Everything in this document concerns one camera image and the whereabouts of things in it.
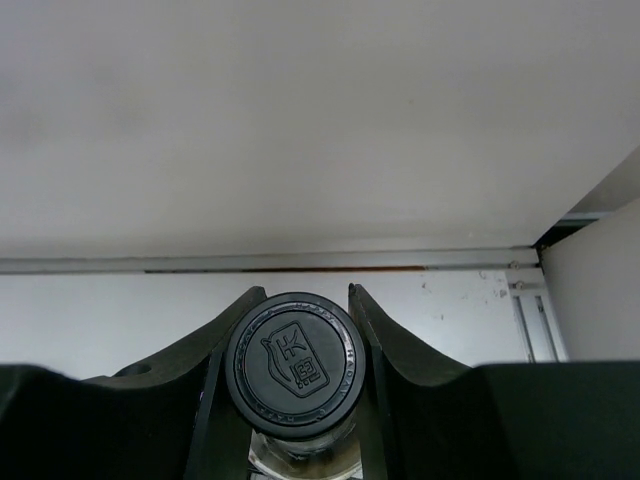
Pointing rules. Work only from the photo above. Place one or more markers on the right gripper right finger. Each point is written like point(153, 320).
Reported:
point(424, 415)

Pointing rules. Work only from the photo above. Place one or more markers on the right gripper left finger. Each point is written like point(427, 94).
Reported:
point(167, 416)

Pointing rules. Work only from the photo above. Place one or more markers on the tall black cap sauce bottle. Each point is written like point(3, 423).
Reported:
point(295, 368)

